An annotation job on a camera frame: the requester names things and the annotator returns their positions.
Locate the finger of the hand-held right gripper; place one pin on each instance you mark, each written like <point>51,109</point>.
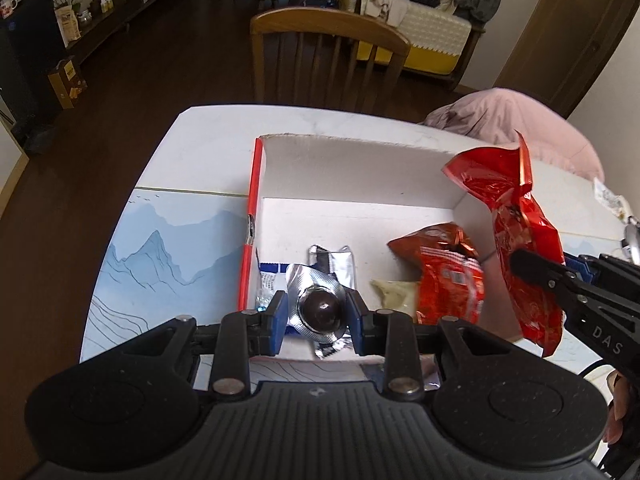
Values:
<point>585,266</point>
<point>540,270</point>

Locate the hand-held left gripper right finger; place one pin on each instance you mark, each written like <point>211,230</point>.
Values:
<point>357,325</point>

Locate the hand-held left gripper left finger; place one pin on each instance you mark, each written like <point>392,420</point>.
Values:
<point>277,325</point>

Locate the light blue cookie packet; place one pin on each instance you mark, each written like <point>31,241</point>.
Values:
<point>267,285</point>

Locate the foil blister chocolate ball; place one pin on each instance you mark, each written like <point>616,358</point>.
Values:
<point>320,307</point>

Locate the cream snack packet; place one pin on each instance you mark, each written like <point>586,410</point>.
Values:
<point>395,295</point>

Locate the red foil snack bag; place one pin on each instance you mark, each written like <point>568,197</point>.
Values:
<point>520,225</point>

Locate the black silver candy wrapper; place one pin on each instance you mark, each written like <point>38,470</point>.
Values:
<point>340,265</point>

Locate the red patterned snack packet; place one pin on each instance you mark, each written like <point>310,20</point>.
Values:
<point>450,285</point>

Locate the red cardboard box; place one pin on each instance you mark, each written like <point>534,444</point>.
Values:
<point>360,180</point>

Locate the person's right hand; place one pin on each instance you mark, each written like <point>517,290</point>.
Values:
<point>625,405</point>

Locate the pink garment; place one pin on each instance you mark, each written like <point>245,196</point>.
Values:
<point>510,115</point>

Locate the wooden door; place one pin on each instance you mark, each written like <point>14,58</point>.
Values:
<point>560,35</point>

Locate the sofa with cream cover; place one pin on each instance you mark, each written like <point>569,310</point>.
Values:
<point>435,30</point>

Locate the wooden chair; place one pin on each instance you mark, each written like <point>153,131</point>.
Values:
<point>325,25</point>

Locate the white floor cabinet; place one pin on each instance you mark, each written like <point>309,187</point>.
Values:
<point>7,160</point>

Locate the yellow brown cardboard box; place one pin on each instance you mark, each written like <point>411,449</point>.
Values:
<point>67,82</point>

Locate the dark wooden television cabinet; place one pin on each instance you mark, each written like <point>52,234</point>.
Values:
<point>130,5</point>

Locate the black water dispenser cabinet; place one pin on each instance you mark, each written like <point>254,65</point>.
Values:
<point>25,60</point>

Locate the brown paper bag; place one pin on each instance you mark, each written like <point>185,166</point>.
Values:
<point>67,22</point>

